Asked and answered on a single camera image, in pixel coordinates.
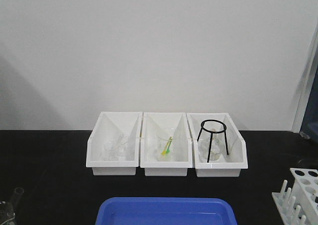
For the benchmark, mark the clear glass test tube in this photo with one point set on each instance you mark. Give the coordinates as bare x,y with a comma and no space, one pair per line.
16,197

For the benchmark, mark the blue-grey pegboard drying rack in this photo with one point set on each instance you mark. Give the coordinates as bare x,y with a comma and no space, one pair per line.
309,128

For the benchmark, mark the white test tube rack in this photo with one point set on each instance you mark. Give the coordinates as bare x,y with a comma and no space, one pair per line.
298,205

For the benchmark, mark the glass beaker in middle bin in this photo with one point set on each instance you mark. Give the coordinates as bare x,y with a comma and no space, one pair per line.
165,140

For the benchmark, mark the middle white storage bin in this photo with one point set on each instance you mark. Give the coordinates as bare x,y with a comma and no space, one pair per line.
181,148

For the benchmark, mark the white storage bin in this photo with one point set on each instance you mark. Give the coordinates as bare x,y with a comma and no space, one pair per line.
108,127
227,165
181,148

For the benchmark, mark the yellow green plastic spoons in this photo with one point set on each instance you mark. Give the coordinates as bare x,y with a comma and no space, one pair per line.
166,149

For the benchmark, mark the left white storage bin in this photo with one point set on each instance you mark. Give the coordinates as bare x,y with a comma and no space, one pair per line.
108,127

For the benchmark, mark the glass flask in right bin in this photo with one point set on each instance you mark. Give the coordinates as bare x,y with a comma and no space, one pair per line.
210,146

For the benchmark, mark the right white storage bin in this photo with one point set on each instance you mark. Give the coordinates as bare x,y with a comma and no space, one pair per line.
227,165

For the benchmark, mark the blue plastic tray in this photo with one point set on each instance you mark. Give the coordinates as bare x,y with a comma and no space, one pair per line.
165,211

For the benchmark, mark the black wire tripod stand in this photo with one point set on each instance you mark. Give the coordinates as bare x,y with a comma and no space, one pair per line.
205,125

